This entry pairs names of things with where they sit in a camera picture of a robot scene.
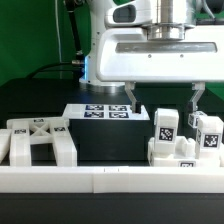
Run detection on white marker base plate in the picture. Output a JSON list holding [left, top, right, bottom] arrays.
[[63, 104, 149, 120]]

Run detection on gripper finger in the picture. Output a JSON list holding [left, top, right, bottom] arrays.
[[125, 82, 141, 114], [187, 82, 205, 113]]

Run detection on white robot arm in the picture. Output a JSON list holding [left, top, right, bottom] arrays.
[[86, 0, 224, 113]]

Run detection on white thin cable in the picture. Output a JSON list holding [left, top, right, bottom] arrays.
[[54, 0, 64, 80]]

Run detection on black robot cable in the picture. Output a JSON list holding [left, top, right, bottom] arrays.
[[25, 0, 86, 80]]

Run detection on white chair back frame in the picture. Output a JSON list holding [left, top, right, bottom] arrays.
[[0, 117, 77, 167]]

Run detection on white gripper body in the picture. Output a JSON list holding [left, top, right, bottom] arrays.
[[97, 25, 224, 83]]

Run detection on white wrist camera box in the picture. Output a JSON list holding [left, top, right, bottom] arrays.
[[105, 0, 152, 27]]

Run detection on white front fence bar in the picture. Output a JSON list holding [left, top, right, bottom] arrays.
[[0, 166, 224, 193]]

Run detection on white chair seat part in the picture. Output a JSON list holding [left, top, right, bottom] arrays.
[[147, 136, 224, 168]]

